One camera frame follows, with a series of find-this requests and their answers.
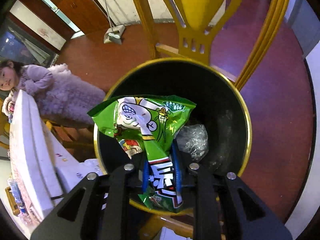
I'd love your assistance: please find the black gold rimmed trash bin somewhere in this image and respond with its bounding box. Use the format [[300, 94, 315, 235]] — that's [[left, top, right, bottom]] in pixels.
[[106, 58, 252, 176]]

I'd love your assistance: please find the clear plastic bag purple print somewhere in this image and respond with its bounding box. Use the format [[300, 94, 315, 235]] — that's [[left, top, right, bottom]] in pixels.
[[175, 124, 209, 163]]

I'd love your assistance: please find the green snack bag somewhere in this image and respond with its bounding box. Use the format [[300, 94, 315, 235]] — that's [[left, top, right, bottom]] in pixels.
[[88, 95, 196, 213]]

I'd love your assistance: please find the brown wooden door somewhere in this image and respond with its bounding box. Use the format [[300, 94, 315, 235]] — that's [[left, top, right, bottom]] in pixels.
[[19, 0, 111, 41]]

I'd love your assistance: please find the dustpan with handle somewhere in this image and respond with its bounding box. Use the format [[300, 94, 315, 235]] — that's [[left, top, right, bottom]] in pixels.
[[103, 0, 125, 45]]

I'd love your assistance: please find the wooden chair yellow cushion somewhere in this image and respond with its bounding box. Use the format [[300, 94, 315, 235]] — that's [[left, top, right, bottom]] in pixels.
[[133, 0, 289, 90]]

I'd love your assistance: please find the child in purple coat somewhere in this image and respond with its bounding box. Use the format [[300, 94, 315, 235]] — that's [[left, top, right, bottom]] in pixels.
[[1, 60, 106, 129]]

